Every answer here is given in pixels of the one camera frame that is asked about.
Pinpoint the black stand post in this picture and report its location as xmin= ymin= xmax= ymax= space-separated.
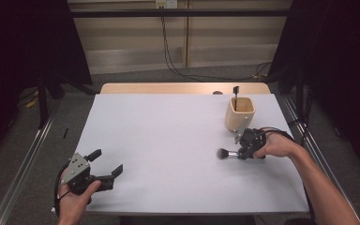
xmin=294 ymin=68 xmax=306 ymax=121
xmin=37 ymin=73 xmax=50 ymax=129

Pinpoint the right hand-held gripper cable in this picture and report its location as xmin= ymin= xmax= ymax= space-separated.
xmin=259 ymin=126 xmax=294 ymax=142

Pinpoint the metal floor rail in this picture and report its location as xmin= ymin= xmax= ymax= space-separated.
xmin=0 ymin=102 xmax=60 ymax=225
xmin=280 ymin=95 xmax=360 ymax=225

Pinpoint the black wall cable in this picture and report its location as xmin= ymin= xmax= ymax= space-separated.
xmin=160 ymin=15 xmax=273 ymax=82

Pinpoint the hand-held gripper cable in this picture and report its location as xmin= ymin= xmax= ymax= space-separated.
xmin=53 ymin=162 xmax=71 ymax=217
xmin=259 ymin=126 xmax=294 ymax=142

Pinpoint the black curtain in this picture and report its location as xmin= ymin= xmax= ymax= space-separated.
xmin=266 ymin=0 xmax=360 ymax=179
xmin=0 ymin=0 xmax=93 ymax=167

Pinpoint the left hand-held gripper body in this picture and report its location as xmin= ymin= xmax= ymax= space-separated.
xmin=63 ymin=153 xmax=99 ymax=196

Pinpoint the black makeup brush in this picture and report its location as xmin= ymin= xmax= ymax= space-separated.
xmin=217 ymin=147 xmax=241 ymax=160

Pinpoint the black horizontal bar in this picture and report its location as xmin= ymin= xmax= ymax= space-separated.
xmin=69 ymin=8 xmax=292 ymax=18

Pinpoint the left hand-held gripper cable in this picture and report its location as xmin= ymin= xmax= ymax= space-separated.
xmin=53 ymin=162 xmax=71 ymax=217

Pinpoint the person's left hand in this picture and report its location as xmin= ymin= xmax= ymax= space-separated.
xmin=57 ymin=177 xmax=102 ymax=225

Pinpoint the yellow floor cable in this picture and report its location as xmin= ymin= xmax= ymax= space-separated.
xmin=24 ymin=90 xmax=40 ymax=109

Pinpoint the person's right hand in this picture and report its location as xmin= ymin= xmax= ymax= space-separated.
xmin=252 ymin=132 xmax=298 ymax=159

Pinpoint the beige cup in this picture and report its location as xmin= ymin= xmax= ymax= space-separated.
xmin=224 ymin=97 xmax=256 ymax=134

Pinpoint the wooden table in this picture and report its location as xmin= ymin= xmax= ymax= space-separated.
xmin=99 ymin=82 xmax=271 ymax=96

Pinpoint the white wall socket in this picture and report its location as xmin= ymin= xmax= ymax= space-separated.
xmin=155 ymin=0 xmax=178 ymax=9

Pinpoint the white table mat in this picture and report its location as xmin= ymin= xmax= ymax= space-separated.
xmin=54 ymin=93 xmax=310 ymax=216

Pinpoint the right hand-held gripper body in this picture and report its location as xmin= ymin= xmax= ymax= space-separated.
xmin=233 ymin=116 xmax=267 ymax=160

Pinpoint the thin black brush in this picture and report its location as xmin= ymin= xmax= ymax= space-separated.
xmin=232 ymin=85 xmax=240 ymax=113

